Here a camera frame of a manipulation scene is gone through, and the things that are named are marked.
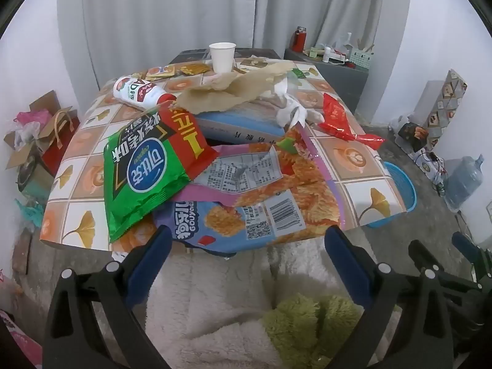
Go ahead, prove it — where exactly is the crumpled brown paper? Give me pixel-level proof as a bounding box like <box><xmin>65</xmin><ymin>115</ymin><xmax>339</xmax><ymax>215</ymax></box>
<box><xmin>175</xmin><ymin>62</ymin><xmax>296</xmax><ymax>115</ymax></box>

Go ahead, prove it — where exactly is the clear water jug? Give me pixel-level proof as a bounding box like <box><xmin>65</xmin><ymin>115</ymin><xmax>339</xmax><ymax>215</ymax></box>
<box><xmin>446</xmin><ymin>154</ymin><xmax>484</xmax><ymax>210</ymax></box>

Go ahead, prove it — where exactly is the green chip bag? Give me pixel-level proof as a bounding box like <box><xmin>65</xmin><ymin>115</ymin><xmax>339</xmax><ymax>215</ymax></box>
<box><xmin>104</xmin><ymin>105</ymin><xmax>220</xmax><ymax>244</ymax></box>

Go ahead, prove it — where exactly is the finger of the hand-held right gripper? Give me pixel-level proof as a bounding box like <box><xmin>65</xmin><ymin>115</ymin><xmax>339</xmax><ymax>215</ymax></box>
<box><xmin>407</xmin><ymin>239</ymin><xmax>442</xmax><ymax>275</ymax></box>
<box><xmin>451</xmin><ymin>232</ymin><xmax>492</xmax><ymax>277</ymax></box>

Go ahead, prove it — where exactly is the white strawberry drink bottle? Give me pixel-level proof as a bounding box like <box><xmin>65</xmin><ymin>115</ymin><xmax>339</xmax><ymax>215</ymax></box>
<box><xmin>113</xmin><ymin>76</ymin><xmax>177</xmax><ymax>108</ymax></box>

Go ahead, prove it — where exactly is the gold seasoning packet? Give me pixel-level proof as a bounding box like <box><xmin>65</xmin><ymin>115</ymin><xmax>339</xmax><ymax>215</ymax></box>
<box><xmin>179</xmin><ymin>63</ymin><xmax>210</xmax><ymax>75</ymax></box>

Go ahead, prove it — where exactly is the purple snack bag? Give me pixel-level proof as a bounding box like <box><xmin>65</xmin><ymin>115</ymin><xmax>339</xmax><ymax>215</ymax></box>
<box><xmin>154</xmin><ymin>127</ymin><xmax>343</xmax><ymax>252</ymax></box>

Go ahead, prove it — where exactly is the patterned tall carton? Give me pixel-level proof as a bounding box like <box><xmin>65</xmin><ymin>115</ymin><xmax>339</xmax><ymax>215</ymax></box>
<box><xmin>425</xmin><ymin>69</ymin><xmax>469</xmax><ymax>150</ymax></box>

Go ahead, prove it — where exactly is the red thermos bottle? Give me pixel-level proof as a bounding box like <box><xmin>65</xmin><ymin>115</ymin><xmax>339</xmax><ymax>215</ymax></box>
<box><xmin>291</xmin><ymin>27</ymin><xmax>308</xmax><ymax>52</ymax></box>

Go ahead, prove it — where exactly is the pink plastic bag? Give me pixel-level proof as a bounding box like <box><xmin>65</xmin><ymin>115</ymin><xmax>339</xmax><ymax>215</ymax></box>
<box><xmin>14</xmin><ymin>109</ymin><xmax>50</xmax><ymax>127</ymax></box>

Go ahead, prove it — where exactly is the white plastic bag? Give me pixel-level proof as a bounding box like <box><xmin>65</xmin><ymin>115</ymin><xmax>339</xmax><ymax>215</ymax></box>
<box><xmin>271</xmin><ymin>79</ymin><xmax>327</xmax><ymax>127</ymax></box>
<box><xmin>390</xmin><ymin>113</ymin><xmax>414</xmax><ymax>132</ymax></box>

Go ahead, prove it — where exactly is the grey curtain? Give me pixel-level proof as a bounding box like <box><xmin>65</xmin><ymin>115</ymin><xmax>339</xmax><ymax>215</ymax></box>
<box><xmin>57</xmin><ymin>0</ymin><xmax>412</xmax><ymax>97</ymax></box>

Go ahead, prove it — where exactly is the teal plastic bag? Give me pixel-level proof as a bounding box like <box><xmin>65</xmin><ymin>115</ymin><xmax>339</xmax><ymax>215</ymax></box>
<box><xmin>15</xmin><ymin>199</ymin><xmax>45</xmax><ymax>227</ymax></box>

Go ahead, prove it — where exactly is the cardboard box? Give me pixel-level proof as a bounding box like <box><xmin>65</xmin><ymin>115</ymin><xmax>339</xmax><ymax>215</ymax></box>
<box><xmin>4</xmin><ymin>90</ymin><xmax>58</xmax><ymax>170</ymax></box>

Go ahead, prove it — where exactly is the blue white book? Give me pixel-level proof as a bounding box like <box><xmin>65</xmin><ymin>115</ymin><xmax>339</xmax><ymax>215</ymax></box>
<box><xmin>194</xmin><ymin>98</ymin><xmax>293</xmax><ymax>147</ymax></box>

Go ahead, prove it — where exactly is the ginkgo pattern tablecloth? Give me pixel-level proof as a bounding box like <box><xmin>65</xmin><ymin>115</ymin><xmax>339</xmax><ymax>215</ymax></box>
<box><xmin>39</xmin><ymin>56</ymin><xmax>409</xmax><ymax>250</ymax></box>

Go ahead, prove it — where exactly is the blue plastic basket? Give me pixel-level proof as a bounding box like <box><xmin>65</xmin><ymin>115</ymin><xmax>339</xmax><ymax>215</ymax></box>
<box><xmin>365</xmin><ymin>161</ymin><xmax>418</xmax><ymax>228</ymax></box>

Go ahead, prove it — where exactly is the black snack packet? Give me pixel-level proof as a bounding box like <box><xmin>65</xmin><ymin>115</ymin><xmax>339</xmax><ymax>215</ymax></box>
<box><xmin>398</xmin><ymin>122</ymin><xmax>428</xmax><ymax>150</ymax></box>

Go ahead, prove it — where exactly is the orange seasoning packet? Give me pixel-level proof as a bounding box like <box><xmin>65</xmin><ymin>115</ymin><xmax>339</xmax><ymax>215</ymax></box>
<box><xmin>145</xmin><ymin>65</ymin><xmax>177</xmax><ymax>81</ymax></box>

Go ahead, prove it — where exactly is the red snack wrapper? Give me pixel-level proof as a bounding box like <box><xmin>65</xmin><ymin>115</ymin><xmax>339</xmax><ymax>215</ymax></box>
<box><xmin>317</xmin><ymin>93</ymin><xmax>386</xmax><ymax>149</ymax></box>

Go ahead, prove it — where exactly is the white paper cup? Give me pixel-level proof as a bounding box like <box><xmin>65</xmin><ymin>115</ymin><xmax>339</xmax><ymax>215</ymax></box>
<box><xmin>208</xmin><ymin>42</ymin><xmax>236</xmax><ymax>74</ymax></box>

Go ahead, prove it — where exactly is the light green storage basket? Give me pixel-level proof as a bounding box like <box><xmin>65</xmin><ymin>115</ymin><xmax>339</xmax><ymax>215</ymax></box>
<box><xmin>348</xmin><ymin>44</ymin><xmax>375</xmax><ymax>69</ymax></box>

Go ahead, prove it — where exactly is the red gift bag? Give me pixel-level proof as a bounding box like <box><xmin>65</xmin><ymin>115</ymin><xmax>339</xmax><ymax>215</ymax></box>
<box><xmin>40</xmin><ymin>108</ymin><xmax>79</xmax><ymax>175</ymax></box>

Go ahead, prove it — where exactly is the grey cabinet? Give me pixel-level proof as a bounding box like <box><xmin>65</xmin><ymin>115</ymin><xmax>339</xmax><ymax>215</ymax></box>
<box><xmin>284</xmin><ymin>48</ymin><xmax>371</xmax><ymax>114</ymax></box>

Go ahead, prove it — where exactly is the white green fluffy robe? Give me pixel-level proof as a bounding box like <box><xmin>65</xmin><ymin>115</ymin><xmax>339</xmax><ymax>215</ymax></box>
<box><xmin>146</xmin><ymin>234</ymin><xmax>404</xmax><ymax>369</ymax></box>

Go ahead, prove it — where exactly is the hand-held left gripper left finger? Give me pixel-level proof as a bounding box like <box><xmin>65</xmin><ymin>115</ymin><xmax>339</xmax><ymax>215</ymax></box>
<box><xmin>43</xmin><ymin>225</ymin><xmax>173</xmax><ymax>369</ymax></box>

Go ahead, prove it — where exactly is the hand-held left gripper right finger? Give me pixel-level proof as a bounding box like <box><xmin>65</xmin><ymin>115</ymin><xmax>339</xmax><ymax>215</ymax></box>
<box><xmin>324</xmin><ymin>225</ymin><xmax>460</xmax><ymax>369</ymax></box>

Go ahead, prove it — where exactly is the dark grey flat box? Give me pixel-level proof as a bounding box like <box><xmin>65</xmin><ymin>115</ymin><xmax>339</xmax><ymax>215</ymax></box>
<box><xmin>169</xmin><ymin>48</ymin><xmax>281</xmax><ymax>65</ymax></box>

